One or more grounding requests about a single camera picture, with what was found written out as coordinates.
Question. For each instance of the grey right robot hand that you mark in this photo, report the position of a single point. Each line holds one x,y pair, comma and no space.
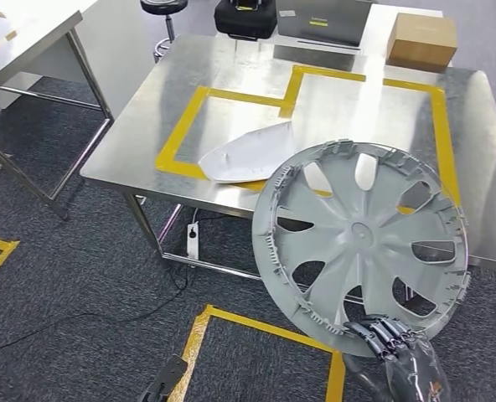
415,372

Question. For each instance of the silver wheel hubcap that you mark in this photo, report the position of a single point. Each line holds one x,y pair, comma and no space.
357,238

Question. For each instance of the white plastic body part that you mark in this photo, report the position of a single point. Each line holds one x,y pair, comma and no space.
252,155

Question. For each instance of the stainless steel workbench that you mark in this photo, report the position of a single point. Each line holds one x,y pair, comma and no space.
231,66

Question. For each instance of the yellow tape on workbench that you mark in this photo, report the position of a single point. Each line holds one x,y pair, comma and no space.
180,127

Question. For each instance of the clear plastic film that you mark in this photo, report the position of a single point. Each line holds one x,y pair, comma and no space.
420,377

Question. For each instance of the white power strip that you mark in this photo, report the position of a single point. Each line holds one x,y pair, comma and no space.
192,244

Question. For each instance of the brown cardboard box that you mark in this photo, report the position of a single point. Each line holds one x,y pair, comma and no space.
420,41

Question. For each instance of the dark flat robot plate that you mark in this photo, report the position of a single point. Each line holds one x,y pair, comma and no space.
164,377

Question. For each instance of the white table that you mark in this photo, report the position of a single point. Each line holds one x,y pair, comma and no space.
374,33

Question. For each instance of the grey laptop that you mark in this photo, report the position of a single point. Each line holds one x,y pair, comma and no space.
323,19

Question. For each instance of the black bag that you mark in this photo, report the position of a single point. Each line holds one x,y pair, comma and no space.
244,22

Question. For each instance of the black round stool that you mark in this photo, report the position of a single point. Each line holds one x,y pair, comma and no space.
164,5

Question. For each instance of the steel side table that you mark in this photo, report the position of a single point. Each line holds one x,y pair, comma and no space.
21,44

